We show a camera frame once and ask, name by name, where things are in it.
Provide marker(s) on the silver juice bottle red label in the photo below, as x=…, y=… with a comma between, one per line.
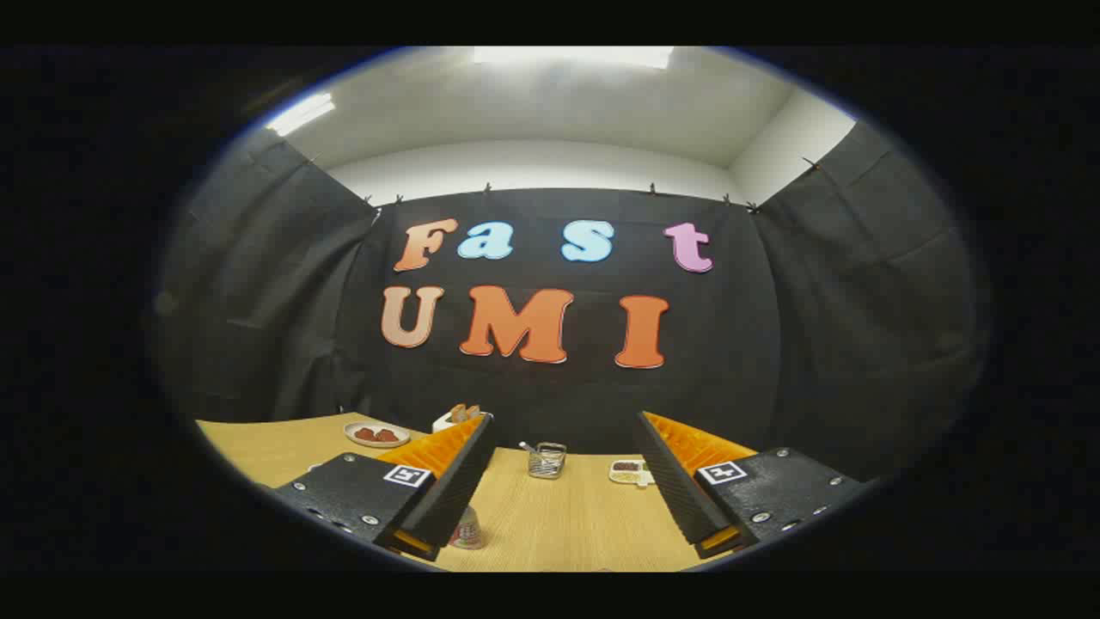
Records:
x=468, y=533

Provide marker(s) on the white divided condiment dish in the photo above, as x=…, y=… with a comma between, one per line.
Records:
x=627, y=473

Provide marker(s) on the narrow ceiling light strip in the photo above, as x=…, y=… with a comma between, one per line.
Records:
x=299, y=114

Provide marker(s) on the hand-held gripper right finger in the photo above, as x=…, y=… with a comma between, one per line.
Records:
x=679, y=490

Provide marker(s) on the small white plate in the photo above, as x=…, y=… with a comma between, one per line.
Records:
x=354, y=442

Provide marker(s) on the light wooden table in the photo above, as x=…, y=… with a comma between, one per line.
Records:
x=559, y=524

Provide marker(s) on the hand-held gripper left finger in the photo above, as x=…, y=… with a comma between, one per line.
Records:
x=447, y=507

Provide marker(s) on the white toaster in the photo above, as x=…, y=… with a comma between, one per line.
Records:
x=443, y=423

